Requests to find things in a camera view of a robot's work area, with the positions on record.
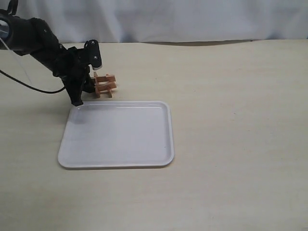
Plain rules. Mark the notched wooden piece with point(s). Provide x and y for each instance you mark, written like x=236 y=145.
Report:
x=110 y=92
x=104 y=79
x=98 y=94
x=103 y=88

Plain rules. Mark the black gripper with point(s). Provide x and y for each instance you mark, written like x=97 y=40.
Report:
x=72 y=66

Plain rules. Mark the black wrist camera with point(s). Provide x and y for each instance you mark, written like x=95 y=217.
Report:
x=92 y=54

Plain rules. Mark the white backdrop cloth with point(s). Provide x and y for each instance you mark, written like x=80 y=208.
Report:
x=122 y=21

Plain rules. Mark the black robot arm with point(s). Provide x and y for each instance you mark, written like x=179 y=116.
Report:
x=35 y=38

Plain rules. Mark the white rectangular plastic tray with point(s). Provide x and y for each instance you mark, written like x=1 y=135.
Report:
x=117 y=134

